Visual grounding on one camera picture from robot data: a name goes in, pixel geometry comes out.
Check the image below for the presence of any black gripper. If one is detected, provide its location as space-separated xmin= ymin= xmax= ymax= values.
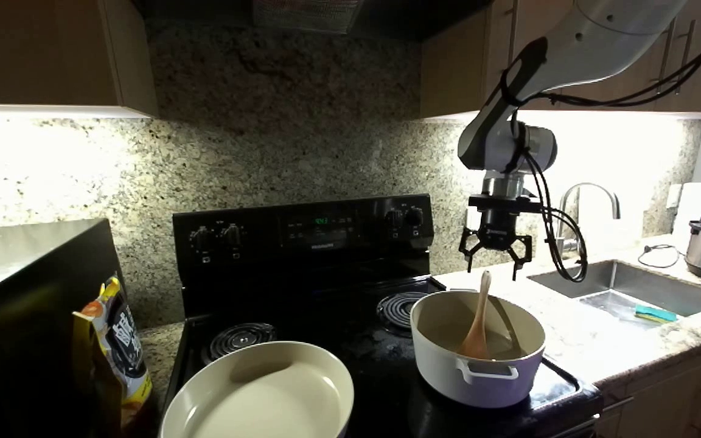
xmin=458 ymin=207 xmax=536 ymax=281

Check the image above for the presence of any wooden spoon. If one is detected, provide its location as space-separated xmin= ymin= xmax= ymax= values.
xmin=458 ymin=268 xmax=495 ymax=360

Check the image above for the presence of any coil burner beside pot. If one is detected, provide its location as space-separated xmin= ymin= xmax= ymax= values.
xmin=373 ymin=286 xmax=444 ymax=334

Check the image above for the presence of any white pot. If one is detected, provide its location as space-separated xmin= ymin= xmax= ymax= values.
xmin=407 ymin=286 xmax=551 ymax=411

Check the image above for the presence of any chrome faucet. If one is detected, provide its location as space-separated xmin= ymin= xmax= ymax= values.
xmin=558 ymin=180 xmax=623 ymax=246

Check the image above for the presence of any steel sink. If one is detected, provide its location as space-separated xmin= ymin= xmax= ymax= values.
xmin=529 ymin=258 xmax=701 ymax=329

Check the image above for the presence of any green sponge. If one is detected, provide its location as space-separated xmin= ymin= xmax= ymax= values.
xmin=633 ymin=303 xmax=682 ymax=329

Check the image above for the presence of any black electric stove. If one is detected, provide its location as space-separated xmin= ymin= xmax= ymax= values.
xmin=164 ymin=191 xmax=605 ymax=438

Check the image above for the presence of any wood base cabinet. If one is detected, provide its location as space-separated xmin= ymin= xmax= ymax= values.
xmin=592 ymin=337 xmax=701 ymax=438

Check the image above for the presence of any coil burner behind pan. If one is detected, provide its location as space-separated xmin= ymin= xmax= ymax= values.
xmin=203 ymin=321 xmax=278 ymax=364

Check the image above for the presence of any white shallow pan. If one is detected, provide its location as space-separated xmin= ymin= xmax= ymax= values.
xmin=158 ymin=337 xmax=359 ymax=438

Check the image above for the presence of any yellow snack bag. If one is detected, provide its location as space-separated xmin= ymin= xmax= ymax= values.
xmin=71 ymin=274 xmax=155 ymax=433

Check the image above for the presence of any black microwave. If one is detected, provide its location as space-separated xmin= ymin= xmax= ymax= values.
xmin=0 ymin=217 xmax=164 ymax=438

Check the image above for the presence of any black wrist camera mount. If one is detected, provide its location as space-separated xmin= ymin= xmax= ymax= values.
xmin=467 ymin=191 xmax=545 ymax=217

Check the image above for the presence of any black appliance cord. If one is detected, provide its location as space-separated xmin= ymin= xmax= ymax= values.
xmin=636 ymin=240 xmax=689 ymax=273

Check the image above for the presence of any wood wall cabinet with handles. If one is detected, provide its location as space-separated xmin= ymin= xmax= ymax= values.
xmin=418 ymin=0 xmax=701 ymax=118

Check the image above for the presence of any plain wood wall cabinet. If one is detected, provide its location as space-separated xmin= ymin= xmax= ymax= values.
xmin=0 ymin=0 xmax=158 ymax=118

